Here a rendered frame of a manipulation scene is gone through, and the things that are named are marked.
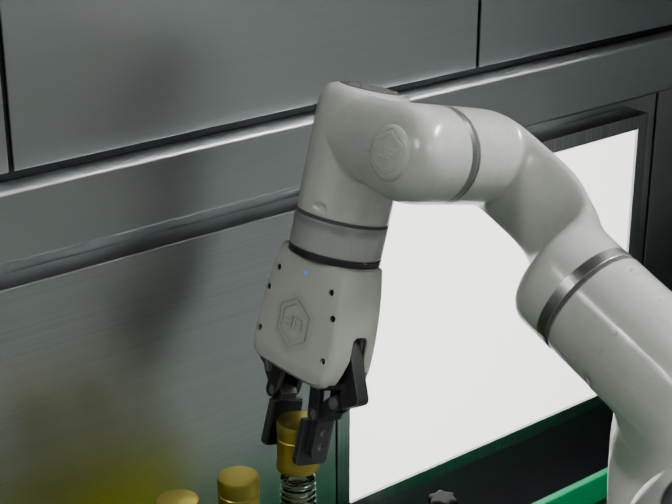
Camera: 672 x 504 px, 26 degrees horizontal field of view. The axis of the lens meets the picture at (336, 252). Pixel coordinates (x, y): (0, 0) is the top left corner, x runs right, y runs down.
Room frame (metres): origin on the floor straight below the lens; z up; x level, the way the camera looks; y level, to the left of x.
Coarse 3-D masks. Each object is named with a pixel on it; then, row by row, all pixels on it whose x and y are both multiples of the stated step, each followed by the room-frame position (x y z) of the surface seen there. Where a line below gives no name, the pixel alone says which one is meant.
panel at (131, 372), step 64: (576, 128) 1.45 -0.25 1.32; (640, 128) 1.49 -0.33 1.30; (640, 192) 1.50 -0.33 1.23; (128, 256) 1.09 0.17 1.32; (192, 256) 1.13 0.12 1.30; (256, 256) 1.17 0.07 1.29; (0, 320) 1.02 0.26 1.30; (64, 320) 1.06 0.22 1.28; (128, 320) 1.09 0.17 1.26; (192, 320) 1.13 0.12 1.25; (256, 320) 1.17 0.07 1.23; (0, 384) 1.02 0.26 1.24; (64, 384) 1.05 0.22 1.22; (128, 384) 1.09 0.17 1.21; (192, 384) 1.13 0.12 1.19; (256, 384) 1.17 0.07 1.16; (0, 448) 1.01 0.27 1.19; (64, 448) 1.05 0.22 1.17; (128, 448) 1.09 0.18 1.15; (192, 448) 1.13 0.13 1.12; (256, 448) 1.17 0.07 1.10
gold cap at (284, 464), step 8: (280, 416) 1.06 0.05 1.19; (288, 416) 1.06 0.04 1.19; (296, 416) 1.06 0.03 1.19; (304, 416) 1.06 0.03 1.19; (280, 424) 1.04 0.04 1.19; (288, 424) 1.04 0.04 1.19; (296, 424) 1.04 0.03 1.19; (280, 432) 1.04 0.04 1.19; (288, 432) 1.03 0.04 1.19; (296, 432) 1.03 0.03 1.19; (280, 440) 1.04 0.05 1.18; (288, 440) 1.03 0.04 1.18; (280, 448) 1.04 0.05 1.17; (288, 448) 1.03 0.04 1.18; (280, 456) 1.04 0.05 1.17; (288, 456) 1.03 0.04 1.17; (280, 464) 1.04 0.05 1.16; (288, 464) 1.03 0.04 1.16; (280, 472) 1.04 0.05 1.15; (288, 472) 1.03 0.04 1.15; (296, 472) 1.03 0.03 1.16; (304, 472) 1.03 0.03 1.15; (312, 472) 1.04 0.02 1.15
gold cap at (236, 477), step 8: (224, 472) 1.02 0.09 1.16; (232, 472) 1.02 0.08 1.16; (240, 472) 1.02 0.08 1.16; (248, 472) 1.02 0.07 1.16; (256, 472) 1.02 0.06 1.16; (224, 480) 1.01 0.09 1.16; (232, 480) 1.01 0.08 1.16; (240, 480) 1.01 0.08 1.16; (248, 480) 1.01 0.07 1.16; (256, 480) 1.01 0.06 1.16; (224, 488) 1.00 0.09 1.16; (232, 488) 1.00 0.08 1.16; (240, 488) 1.00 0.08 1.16; (248, 488) 1.00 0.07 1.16; (256, 488) 1.01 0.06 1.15; (224, 496) 1.00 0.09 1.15; (232, 496) 1.00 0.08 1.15; (240, 496) 1.00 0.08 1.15; (248, 496) 1.00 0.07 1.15; (256, 496) 1.01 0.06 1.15
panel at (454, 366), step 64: (384, 256) 1.27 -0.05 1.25; (448, 256) 1.32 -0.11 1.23; (512, 256) 1.38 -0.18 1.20; (384, 320) 1.27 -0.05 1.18; (448, 320) 1.33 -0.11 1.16; (512, 320) 1.38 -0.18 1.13; (384, 384) 1.27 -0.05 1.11; (448, 384) 1.33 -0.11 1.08; (512, 384) 1.39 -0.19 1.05; (576, 384) 1.45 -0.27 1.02; (384, 448) 1.27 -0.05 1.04; (448, 448) 1.33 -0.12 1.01
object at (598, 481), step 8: (600, 472) 1.35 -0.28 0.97; (584, 480) 1.34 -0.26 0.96; (592, 480) 1.34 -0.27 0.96; (600, 480) 1.35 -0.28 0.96; (568, 488) 1.32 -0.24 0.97; (576, 488) 1.32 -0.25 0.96; (584, 488) 1.33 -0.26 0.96; (592, 488) 1.34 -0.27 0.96; (600, 488) 1.35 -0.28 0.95; (552, 496) 1.31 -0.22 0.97; (560, 496) 1.31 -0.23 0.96; (568, 496) 1.31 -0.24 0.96; (576, 496) 1.32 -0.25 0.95; (584, 496) 1.33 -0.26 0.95; (592, 496) 1.34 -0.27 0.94; (600, 496) 1.35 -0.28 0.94
